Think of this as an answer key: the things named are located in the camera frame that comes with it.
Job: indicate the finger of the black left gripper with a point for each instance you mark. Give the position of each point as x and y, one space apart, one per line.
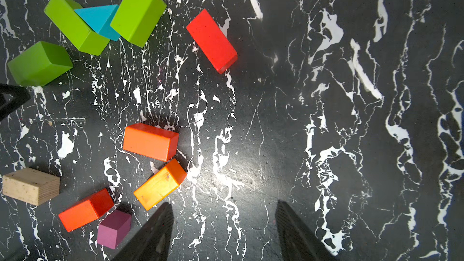
12 98

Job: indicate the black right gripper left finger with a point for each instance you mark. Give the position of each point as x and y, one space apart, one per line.
152 241

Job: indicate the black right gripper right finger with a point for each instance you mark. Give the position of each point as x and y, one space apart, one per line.
297 242

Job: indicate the green block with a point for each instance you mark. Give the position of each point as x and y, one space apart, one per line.
135 20
63 15
40 64

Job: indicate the orange block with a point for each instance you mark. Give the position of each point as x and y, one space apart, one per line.
161 185

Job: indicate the natural wood block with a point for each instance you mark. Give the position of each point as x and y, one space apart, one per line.
31 186

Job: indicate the teal triangle block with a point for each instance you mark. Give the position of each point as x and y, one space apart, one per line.
99 19

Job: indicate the red block small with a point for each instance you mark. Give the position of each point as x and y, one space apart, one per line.
211 40

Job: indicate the purple cube block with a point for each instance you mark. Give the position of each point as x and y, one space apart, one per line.
113 229

